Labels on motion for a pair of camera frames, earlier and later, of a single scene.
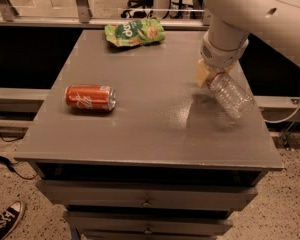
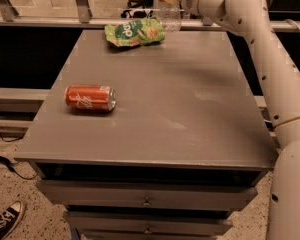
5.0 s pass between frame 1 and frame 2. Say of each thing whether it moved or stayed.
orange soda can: stayed
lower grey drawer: stayed
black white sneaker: stayed
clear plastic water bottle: moved
